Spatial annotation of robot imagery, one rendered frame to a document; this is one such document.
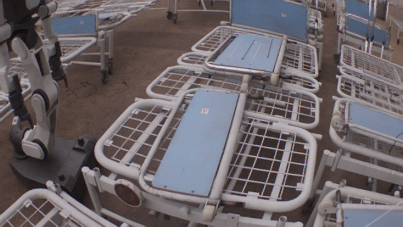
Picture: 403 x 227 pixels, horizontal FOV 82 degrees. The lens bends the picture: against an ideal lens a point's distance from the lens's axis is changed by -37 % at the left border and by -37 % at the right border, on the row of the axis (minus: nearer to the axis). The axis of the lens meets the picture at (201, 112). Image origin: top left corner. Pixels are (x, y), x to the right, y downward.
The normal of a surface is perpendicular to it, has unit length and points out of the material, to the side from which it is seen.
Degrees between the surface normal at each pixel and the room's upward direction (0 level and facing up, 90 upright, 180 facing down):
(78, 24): 90
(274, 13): 91
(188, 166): 1
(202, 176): 1
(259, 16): 91
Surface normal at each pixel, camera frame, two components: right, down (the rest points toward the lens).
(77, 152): 0.03, -0.86
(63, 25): -0.30, 0.48
